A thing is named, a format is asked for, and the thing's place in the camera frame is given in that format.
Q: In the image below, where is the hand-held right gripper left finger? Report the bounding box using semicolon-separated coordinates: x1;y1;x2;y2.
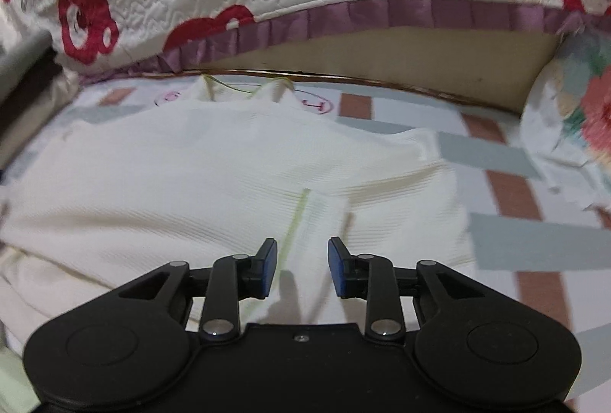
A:
118;237;279;343

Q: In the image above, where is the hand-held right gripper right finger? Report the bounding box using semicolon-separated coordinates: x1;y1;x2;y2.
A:
327;236;484;342

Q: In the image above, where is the cream white knit garment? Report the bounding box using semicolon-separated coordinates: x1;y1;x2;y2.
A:
0;76;479;348

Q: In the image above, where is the checked dog-print mat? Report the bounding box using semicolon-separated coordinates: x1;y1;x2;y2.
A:
0;73;611;348

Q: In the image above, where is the tan mattress side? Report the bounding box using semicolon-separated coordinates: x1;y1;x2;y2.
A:
199;28;565;114

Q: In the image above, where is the floral blanket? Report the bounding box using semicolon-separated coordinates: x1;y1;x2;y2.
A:
518;24;611;224

